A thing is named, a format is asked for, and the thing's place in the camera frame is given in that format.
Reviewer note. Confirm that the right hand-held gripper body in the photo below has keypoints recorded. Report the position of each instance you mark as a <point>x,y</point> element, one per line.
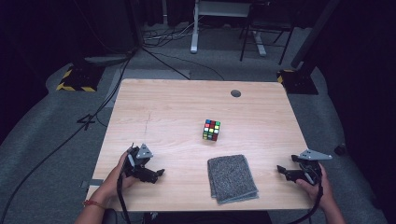
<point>309,171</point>

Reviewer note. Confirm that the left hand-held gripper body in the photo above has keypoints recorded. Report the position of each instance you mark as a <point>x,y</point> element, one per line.
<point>138,169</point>

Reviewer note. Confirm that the grey cloth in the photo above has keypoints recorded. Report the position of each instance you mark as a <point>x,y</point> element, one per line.
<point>232,179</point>

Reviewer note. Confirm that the multicoloured puzzle cube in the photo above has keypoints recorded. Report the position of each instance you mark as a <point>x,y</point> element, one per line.
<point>211,130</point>

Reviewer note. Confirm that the person's right hand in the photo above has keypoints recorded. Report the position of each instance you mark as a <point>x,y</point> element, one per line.
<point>323,189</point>

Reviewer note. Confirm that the person's left hand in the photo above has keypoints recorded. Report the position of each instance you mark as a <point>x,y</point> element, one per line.
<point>113,185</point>

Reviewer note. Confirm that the black caster wheel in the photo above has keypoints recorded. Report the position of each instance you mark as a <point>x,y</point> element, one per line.
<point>340,150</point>

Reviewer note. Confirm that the grey tape piece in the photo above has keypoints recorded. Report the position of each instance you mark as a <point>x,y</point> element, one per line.
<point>93,183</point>

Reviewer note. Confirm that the person's dark clothing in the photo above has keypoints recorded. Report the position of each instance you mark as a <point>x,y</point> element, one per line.
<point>202,217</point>

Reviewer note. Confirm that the black yellow striped stand base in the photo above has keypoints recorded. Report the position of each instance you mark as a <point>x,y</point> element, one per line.
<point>299,82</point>
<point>79,79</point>

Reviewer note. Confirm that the grey slanted stand pole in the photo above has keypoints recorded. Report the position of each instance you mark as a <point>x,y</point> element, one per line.
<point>314,31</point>

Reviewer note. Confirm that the black chair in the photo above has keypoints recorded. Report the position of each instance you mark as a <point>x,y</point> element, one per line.
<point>267,25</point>

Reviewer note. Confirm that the white desk frame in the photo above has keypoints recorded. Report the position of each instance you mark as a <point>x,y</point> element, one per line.
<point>195,31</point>

